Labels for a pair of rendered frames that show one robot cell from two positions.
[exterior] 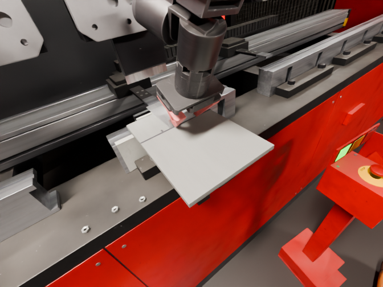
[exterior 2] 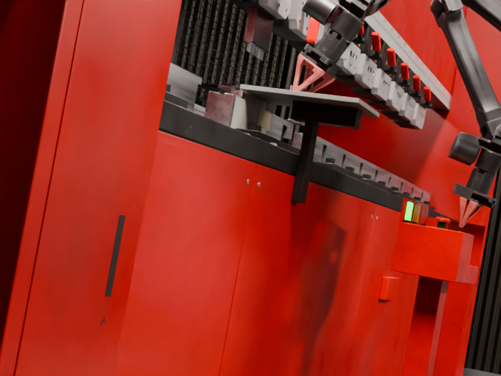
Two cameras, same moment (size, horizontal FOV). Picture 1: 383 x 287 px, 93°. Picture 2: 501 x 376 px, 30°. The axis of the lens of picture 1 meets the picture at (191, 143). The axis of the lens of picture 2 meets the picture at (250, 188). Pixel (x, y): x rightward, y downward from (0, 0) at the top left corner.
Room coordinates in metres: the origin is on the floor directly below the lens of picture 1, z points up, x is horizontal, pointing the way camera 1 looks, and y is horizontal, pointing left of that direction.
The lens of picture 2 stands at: (-1.19, 1.36, 0.72)
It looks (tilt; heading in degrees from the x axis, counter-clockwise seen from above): 2 degrees up; 320
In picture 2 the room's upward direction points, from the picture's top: 10 degrees clockwise
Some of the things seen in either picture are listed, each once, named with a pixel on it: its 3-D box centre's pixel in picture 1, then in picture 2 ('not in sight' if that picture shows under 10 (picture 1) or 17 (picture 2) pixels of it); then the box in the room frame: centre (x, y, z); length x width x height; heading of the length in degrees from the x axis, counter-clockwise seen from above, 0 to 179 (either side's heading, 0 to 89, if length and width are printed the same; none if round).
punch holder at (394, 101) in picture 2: not in sight; (388, 83); (0.98, -0.96, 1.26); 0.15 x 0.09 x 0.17; 118
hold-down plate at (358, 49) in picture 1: (355, 52); (373, 187); (0.85, -0.84, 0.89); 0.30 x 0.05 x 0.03; 118
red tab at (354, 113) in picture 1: (353, 114); (389, 288); (0.77, -0.91, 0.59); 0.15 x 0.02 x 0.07; 118
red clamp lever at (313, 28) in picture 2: not in sight; (312, 22); (0.44, -0.09, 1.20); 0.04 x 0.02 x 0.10; 28
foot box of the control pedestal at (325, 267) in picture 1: (313, 263); not in sight; (0.26, -0.52, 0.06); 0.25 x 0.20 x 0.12; 22
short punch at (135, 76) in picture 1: (142, 55); (258, 34); (0.43, 0.07, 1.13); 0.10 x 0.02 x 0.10; 118
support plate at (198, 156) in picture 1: (189, 135); (311, 101); (0.30, 0.00, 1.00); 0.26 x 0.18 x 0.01; 28
